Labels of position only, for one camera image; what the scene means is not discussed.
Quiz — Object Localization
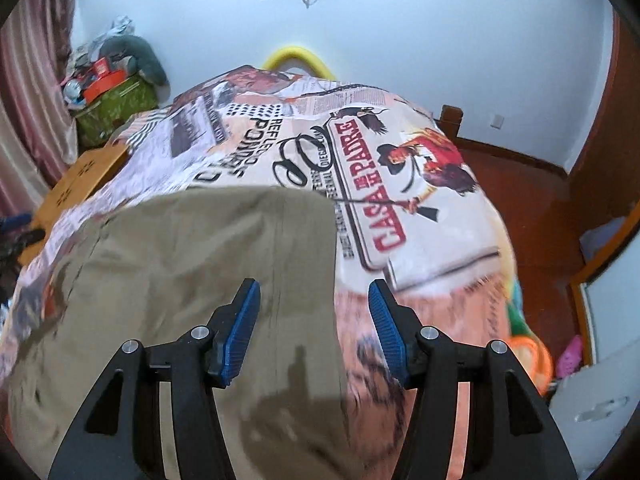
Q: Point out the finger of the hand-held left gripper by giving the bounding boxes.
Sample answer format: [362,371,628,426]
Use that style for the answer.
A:
[0,214,46,250]

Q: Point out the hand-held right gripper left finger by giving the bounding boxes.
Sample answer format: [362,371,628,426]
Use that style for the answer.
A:
[48,278,261,480]

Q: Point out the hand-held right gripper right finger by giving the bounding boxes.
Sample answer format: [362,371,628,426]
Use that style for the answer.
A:
[368,279,579,480]

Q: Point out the khaki pants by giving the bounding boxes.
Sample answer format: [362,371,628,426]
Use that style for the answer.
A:
[0,185,352,480]

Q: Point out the cardboard box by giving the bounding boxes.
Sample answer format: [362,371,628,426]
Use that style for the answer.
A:
[29,147,129,242]

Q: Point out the printed blanket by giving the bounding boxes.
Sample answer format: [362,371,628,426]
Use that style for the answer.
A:
[0,65,522,480]

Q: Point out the orange green plastic toy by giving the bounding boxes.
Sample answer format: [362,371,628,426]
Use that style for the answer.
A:
[504,280,554,394]

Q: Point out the green patterned bag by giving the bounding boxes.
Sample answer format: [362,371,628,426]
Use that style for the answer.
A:
[75,72,162,147]

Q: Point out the pink striped curtain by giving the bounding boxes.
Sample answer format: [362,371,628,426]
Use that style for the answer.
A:
[0,0,85,213]

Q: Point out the orange box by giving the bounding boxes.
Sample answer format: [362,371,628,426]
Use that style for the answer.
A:
[81,57,127,104]

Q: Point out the pink slipper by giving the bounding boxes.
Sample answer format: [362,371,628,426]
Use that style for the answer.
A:
[555,335,585,379]

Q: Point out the wooden framed panel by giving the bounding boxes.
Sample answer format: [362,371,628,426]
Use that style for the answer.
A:
[569,217,640,367]

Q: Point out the white plastic board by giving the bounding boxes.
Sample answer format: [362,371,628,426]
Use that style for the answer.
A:
[547,337,640,467]

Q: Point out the yellow foam hoop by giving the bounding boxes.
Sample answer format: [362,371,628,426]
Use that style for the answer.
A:
[262,46,335,81]

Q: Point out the wooden wardrobe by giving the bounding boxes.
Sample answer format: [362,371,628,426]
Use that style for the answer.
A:
[564,10,640,223]

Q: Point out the wooden bed frame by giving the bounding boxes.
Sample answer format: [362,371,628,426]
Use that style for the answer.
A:
[439,104,571,177]

